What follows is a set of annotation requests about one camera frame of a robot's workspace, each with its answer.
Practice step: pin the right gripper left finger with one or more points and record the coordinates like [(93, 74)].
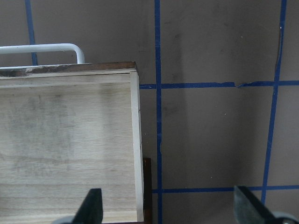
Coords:
[(91, 209)]

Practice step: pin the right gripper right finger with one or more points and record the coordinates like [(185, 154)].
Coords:
[(248, 209)]

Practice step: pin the wooden drawer with white handle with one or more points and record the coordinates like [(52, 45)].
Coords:
[(66, 129)]

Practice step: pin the dark brown drawer cabinet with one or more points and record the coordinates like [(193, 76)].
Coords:
[(147, 197)]

